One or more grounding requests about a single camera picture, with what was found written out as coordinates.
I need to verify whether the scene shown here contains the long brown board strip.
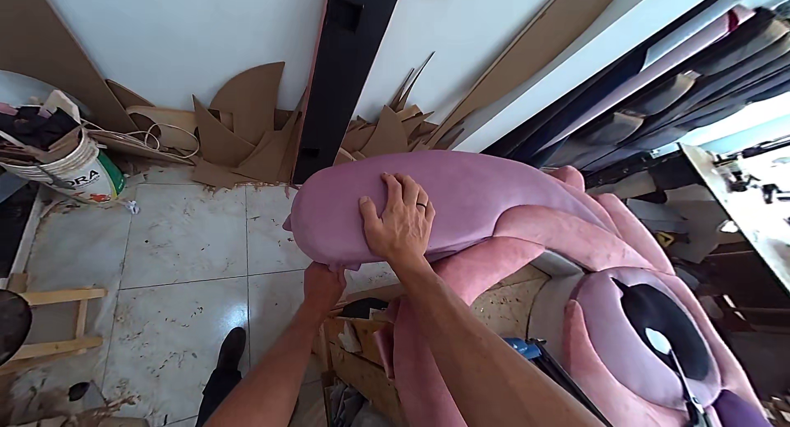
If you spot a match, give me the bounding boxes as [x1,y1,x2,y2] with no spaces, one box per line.
[425,0,618,150]

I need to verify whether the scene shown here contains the wooden frame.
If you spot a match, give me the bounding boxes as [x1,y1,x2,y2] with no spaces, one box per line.
[0,273,108,376]

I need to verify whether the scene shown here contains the black column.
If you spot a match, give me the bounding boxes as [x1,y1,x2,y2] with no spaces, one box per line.
[291,0,406,186]

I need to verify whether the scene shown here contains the round black object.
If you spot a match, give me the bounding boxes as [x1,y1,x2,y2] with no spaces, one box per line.
[0,289,33,367]

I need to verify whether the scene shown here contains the blue and black tool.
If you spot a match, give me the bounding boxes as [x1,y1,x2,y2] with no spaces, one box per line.
[503,336,614,427]

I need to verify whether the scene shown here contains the pile of brown board offcuts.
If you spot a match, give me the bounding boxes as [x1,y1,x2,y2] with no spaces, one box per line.
[93,61,307,190]

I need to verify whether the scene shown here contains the large brown board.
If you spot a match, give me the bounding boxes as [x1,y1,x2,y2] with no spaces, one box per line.
[0,0,139,135]

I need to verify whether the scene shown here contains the pile of grey fabric scraps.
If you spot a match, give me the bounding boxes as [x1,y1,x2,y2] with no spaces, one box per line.
[326,378,396,427]

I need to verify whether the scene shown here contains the scissors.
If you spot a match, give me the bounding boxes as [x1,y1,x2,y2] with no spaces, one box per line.
[669,349,714,427]

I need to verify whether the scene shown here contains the long purple velvet cushion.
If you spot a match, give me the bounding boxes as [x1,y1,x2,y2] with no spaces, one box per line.
[282,150,621,272]

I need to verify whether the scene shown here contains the stack of fabric rolls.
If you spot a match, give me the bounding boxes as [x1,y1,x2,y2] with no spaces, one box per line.
[481,0,790,190]

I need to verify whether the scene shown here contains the white cable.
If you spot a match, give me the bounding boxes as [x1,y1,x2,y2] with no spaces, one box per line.
[81,118,201,159]

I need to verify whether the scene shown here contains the person's legs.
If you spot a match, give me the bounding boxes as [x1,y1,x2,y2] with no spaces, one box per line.
[195,326,301,427]

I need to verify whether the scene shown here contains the person's right hand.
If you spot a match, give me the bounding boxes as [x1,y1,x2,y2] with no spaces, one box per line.
[358,172,437,265]

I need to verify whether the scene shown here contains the wooden crate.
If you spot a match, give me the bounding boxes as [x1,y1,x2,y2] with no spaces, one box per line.
[318,316,408,427]

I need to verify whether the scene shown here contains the person's left hand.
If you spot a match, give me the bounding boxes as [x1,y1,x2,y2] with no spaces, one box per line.
[303,261,347,322]

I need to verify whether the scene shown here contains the person's right forearm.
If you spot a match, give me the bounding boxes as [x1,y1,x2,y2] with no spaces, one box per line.
[388,249,606,427]

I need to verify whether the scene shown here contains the long white workbench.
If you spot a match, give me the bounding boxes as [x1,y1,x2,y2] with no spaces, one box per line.
[679,142,790,292]

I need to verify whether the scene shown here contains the white bucket with green label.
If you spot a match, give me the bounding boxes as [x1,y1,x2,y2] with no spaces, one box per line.
[0,120,126,204]

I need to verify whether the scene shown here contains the pile of pointed board offcuts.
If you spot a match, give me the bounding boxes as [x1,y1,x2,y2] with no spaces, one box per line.
[333,51,465,165]

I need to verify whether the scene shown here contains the person's left forearm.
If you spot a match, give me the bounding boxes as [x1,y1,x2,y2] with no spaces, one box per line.
[203,300,333,427]

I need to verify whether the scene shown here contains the pink upholstered sofa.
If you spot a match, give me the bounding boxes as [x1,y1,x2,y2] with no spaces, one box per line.
[373,165,765,427]

